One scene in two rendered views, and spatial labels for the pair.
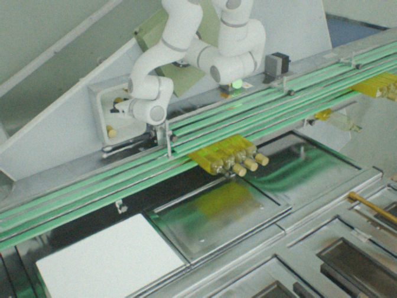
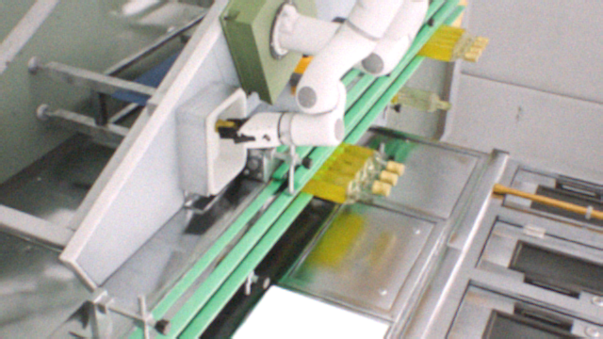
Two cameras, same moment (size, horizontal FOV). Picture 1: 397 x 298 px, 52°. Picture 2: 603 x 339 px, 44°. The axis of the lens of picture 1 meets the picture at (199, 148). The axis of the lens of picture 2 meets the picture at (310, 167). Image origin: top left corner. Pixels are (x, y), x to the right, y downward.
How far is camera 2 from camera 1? 101 cm
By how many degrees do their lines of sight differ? 28
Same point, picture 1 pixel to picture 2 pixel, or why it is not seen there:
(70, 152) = (153, 221)
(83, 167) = (186, 238)
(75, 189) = (202, 272)
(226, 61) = (387, 44)
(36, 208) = (173, 314)
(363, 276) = (567, 273)
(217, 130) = not seen: hidden behind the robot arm
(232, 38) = (411, 15)
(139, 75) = (330, 82)
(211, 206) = (355, 249)
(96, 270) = not seen: outside the picture
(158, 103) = (336, 115)
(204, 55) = not seen: hidden behind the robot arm
